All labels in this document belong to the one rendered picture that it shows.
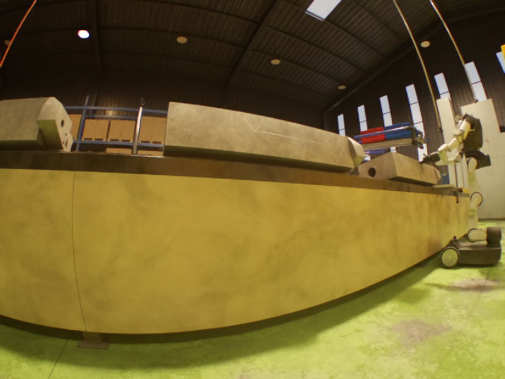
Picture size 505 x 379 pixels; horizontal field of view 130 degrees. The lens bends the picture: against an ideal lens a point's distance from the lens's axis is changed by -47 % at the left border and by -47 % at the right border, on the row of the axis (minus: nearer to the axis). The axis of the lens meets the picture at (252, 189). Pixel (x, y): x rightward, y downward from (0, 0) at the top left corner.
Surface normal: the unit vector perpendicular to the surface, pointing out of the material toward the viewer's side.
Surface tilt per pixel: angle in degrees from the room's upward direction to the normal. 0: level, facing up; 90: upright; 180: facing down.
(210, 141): 80
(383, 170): 90
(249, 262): 90
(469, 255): 90
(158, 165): 90
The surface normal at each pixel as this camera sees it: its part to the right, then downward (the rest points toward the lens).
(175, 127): 0.41, -0.24
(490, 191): -0.91, -0.04
